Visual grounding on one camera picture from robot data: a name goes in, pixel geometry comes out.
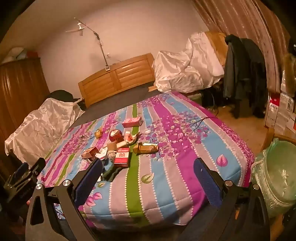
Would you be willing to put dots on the pink patterned curtain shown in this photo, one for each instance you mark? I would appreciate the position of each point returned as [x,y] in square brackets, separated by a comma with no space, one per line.
[242,18]

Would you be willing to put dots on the wooden bed headboard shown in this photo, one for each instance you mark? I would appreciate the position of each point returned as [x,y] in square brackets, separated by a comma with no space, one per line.
[115,78]

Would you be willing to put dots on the wooden cabinet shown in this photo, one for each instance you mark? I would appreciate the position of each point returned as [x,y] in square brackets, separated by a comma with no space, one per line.
[217,41]

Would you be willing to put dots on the red apple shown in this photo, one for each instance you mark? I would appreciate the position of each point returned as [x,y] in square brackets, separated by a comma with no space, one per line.
[115,135]

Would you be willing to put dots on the red white wrapper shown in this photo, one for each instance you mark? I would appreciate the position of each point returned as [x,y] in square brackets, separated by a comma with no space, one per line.
[131,138]

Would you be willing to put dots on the tan cardboard box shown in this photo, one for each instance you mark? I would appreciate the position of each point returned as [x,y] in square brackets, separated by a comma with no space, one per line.
[145,148]

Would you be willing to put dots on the white red card packet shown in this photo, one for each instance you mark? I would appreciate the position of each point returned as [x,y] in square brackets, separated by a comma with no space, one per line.
[101,154]

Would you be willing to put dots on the trash bin with green bag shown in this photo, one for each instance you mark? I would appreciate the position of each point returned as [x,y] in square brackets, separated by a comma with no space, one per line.
[275,171]

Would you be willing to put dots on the black cloth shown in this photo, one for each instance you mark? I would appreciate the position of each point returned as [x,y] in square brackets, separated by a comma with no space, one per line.
[60,95]

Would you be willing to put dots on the striped floral printed blanket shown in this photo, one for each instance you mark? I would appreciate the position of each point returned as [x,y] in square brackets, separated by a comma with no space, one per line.
[166,166]

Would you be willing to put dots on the beige knitted cloth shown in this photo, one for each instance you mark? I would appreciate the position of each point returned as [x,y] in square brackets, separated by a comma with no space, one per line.
[112,156]

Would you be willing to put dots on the pink rectangular box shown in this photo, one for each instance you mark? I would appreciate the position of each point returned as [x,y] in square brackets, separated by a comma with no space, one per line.
[131,122]

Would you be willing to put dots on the small red box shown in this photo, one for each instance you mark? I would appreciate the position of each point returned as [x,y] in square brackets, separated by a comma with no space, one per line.
[90,152]

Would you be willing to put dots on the white bag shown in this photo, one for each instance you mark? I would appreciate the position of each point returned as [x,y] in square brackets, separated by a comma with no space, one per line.
[17,52]

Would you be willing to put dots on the large red box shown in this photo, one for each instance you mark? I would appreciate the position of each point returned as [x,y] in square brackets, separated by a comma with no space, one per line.
[121,158]

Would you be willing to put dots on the white lamp on metal arm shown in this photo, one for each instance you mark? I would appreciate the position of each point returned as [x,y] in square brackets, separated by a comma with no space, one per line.
[77,29]

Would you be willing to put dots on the small white satin cover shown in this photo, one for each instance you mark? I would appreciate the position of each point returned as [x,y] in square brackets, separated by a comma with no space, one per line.
[44,125]

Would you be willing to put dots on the large white satin cover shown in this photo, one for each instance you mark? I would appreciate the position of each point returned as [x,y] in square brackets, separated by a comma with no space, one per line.
[185,67]

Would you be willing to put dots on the wooden chair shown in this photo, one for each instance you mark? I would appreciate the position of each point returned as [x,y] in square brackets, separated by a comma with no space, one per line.
[267,139]

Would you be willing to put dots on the dark green cloth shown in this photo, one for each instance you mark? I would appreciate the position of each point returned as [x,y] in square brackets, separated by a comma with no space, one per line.
[111,173]

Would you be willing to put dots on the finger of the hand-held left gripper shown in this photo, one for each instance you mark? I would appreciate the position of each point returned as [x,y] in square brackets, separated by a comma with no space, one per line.
[30,169]

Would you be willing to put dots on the grey bed mattress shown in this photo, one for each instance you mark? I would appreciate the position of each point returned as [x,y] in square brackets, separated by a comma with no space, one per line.
[115,102]

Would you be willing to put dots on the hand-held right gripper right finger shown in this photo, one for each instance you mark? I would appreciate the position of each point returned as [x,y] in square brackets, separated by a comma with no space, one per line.
[208,183]

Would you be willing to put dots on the dark hanging jackets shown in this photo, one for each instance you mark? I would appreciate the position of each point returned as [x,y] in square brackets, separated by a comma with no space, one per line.
[242,74]

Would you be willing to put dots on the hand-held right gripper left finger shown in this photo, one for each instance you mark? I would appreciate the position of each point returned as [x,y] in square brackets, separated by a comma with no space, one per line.
[89,183]

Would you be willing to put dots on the yellow crumpled wrapper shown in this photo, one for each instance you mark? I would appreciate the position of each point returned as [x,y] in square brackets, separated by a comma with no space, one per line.
[98,133]

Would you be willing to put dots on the brown wooden wardrobe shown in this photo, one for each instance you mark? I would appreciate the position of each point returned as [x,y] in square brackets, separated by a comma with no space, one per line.
[20,81]

